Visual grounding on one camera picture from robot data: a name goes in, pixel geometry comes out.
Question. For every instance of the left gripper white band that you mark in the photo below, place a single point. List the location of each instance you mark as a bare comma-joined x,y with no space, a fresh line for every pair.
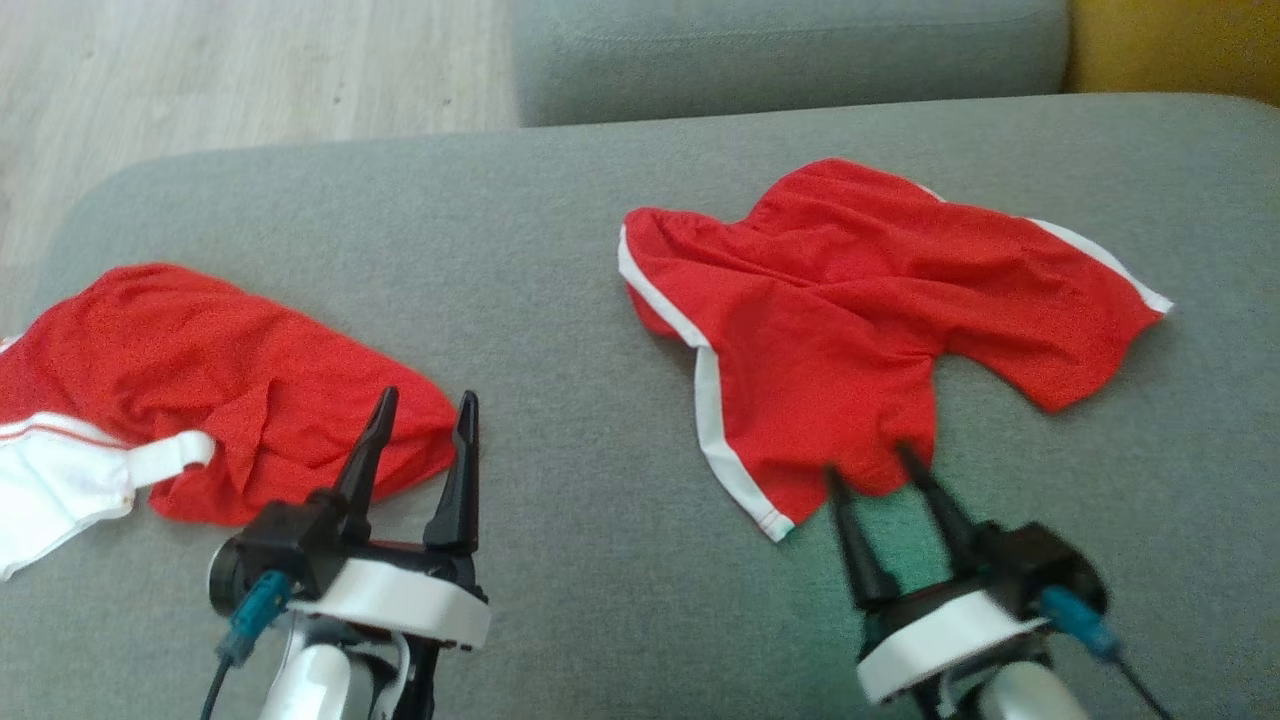
400,600

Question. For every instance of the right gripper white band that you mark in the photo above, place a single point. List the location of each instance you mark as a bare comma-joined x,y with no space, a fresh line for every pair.
940,635

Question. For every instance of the red shorts white trim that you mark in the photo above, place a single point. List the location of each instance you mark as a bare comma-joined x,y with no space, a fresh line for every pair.
850,330

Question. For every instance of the red and white shirt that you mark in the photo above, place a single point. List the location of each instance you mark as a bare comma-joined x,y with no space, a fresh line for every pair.
180,350

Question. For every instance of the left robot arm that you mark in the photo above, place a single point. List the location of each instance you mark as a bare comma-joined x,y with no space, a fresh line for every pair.
320,685

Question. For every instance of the long grey sofa seat cushion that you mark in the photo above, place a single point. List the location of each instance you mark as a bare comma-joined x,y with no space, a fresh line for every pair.
780,60

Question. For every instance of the large yellow sofa backrest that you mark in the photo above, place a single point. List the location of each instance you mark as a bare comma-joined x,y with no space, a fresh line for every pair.
1180,45

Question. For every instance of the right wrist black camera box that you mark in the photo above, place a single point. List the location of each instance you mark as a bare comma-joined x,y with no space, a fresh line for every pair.
1045,560

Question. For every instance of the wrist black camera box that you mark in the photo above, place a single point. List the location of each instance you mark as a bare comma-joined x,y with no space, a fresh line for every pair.
270,545
1045,560

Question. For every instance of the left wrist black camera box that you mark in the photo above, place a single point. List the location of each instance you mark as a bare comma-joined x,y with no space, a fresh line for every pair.
270,545

